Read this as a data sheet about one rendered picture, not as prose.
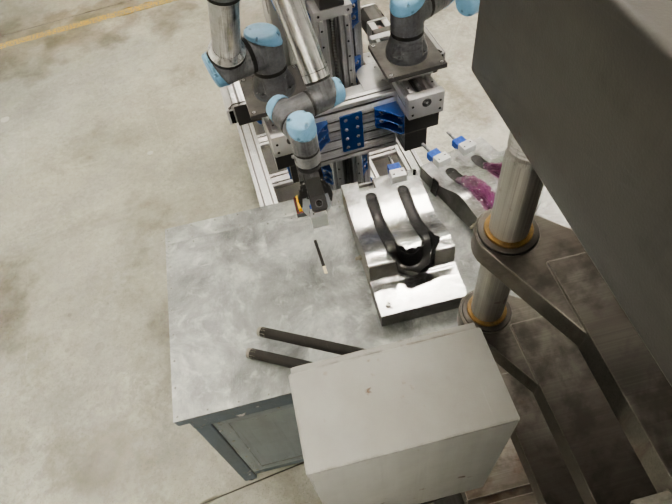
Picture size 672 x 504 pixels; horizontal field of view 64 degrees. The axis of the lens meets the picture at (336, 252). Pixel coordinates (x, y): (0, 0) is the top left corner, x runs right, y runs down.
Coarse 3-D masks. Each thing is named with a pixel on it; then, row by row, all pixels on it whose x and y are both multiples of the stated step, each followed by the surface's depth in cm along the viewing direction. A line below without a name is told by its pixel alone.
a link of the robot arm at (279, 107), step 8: (280, 96) 148; (296, 96) 147; (304, 96) 147; (272, 104) 147; (280, 104) 146; (288, 104) 146; (296, 104) 146; (304, 104) 146; (312, 104) 147; (272, 112) 147; (280, 112) 145; (288, 112) 144; (312, 112) 148; (272, 120) 148; (280, 120) 144; (280, 128) 146
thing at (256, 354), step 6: (252, 348) 155; (246, 354) 154; (252, 354) 153; (258, 354) 153; (264, 354) 152; (270, 354) 152; (276, 354) 151; (264, 360) 152; (270, 360) 151; (276, 360) 150; (282, 360) 150; (288, 360) 149; (294, 360) 148; (300, 360) 148; (306, 360) 148; (288, 366) 149; (294, 366) 148
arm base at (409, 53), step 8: (392, 40) 188; (400, 40) 185; (408, 40) 184; (416, 40) 185; (424, 40) 188; (392, 48) 189; (400, 48) 187; (408, 48) 186; (416, 48) 187; (424, 48) 191; (392, 56) 190; (400, 56) 190; (408, 56) 188; (416, 56) 188; (424, 56) 190; (400, 64) 190; (408, 64) 190; (416, 64) 190
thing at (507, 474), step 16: (512, 448) 136; (496, 464) 134; (512, 464) 134; (496, 480) 132; (512, 480) 132; (464, 496) 133; (480, 496) 131; (496, 496) 132; (512, 496) 132; (528, 496) 130
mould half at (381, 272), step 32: (352, 192) 178; (384, 192) 176; (416, 192) 176; (352, 224) 172; (384, 256) 156; (448, 256) 159; (384, 288) 159; (416, 288) 158; (448, 288) 157; (384, 320) 155
